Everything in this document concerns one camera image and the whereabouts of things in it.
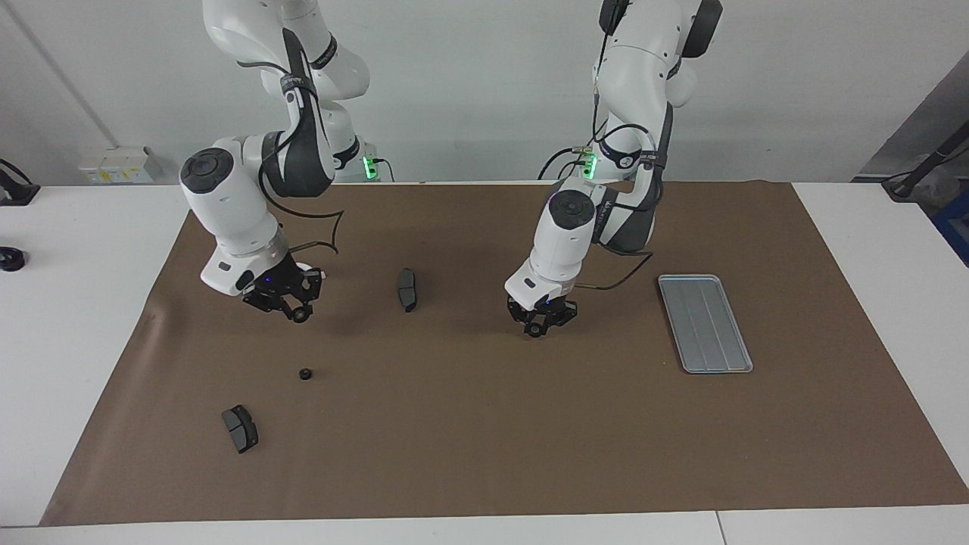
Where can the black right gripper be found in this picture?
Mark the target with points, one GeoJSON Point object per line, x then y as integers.
{"type": "Point", "coordinates": [276, 284]}

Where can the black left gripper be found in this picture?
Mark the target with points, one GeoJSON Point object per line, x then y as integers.
{"type": "Point", "coordinates": [541, 306]}

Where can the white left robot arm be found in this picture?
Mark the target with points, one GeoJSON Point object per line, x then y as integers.
{"type": "Point", "coordinates": [568, 242]}

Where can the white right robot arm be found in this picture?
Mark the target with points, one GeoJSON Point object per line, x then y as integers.
{"type": "Point", "coordinates": [227, 204]}

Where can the silver metal tray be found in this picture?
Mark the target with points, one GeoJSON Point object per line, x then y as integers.
{"type": "Point", "coordinates": [705, 324]}

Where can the brown table mat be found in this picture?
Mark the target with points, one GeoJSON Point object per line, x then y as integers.
{"type": "Point", "coordinates": [492, 416]}

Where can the long grey brake pad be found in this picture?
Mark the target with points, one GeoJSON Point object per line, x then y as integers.
{"type": "Point", "coordinates": [407, 289]}

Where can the short grey brake pad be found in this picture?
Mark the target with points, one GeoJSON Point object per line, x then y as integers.
{"type": "Point", "coordinates": [241, 429]}

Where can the small black round object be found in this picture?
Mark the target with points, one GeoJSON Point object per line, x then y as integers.
{"type": "Point", "coordinates": [11, 259]}

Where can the black tripod stand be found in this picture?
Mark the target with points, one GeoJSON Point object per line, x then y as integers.
{"type": "Point", "coordinates": [927, 163]}

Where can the blue box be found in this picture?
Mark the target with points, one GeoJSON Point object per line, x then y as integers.
{"type": "Point", "coordinates": [955, 227]}

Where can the white wall socket box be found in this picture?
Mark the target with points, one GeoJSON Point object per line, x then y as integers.
{"type": "Point", "coordinates": [121, 165]}

